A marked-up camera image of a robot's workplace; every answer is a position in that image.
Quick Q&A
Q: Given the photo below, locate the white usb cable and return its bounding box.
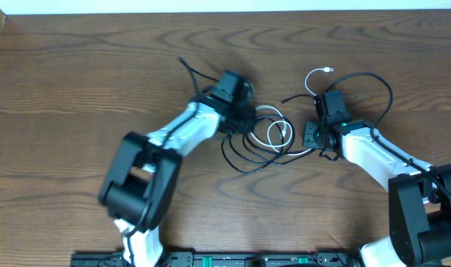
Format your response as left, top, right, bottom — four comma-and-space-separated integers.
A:
249, 67, 335, 156

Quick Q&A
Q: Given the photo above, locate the black usb cable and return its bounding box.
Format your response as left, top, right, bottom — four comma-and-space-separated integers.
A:
220, 93, 317, 175

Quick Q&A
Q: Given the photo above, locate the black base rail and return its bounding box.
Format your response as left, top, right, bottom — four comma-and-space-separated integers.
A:
70, 250, 363, 267

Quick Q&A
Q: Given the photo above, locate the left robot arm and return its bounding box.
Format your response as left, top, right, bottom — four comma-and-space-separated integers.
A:
99, 70, 255, 266

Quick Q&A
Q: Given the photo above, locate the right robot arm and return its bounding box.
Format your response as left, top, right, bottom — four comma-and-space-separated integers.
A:
303, 91, 451, 266

